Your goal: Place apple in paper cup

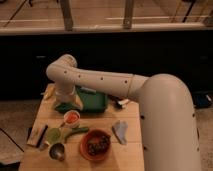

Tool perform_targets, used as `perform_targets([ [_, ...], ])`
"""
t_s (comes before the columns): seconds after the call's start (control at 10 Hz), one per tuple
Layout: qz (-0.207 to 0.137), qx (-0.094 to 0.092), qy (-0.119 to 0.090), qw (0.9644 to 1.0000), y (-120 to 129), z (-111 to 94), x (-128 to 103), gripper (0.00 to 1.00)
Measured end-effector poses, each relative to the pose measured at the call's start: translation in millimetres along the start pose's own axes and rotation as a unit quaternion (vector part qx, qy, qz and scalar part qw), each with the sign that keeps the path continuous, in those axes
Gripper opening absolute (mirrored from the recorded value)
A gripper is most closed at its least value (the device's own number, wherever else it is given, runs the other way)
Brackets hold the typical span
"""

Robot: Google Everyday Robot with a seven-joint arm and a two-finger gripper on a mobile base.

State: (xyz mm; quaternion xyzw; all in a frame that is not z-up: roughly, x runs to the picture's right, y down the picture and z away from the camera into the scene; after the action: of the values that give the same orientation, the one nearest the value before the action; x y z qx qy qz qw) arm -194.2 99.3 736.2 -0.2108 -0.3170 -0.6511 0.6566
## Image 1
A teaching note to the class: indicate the green round lid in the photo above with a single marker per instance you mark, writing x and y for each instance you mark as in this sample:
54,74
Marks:
53,135

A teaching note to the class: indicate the orange bowl with grapes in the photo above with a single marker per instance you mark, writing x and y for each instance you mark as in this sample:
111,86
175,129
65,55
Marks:
95,145

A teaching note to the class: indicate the small black white object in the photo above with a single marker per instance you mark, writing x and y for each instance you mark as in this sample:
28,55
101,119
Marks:
122,103

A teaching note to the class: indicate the grey folded cloth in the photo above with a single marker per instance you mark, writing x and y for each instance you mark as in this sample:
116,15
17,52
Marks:
119,129

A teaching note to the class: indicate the dark green cloth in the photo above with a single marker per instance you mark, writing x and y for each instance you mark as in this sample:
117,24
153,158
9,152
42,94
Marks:
64,107

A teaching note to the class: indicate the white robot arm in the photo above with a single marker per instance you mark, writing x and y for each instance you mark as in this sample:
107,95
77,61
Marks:
169,129

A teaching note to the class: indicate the small metal cup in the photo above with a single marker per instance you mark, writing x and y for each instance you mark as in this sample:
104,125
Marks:
57,152

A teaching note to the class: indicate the black marker pen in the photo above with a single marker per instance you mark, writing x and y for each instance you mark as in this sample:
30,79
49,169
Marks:
42,135

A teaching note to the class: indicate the white paper cup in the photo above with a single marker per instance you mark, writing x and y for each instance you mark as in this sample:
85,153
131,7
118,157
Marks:
74,124

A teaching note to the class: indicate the green plastic tray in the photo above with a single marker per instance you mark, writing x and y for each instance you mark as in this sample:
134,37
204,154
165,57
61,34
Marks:
93,102

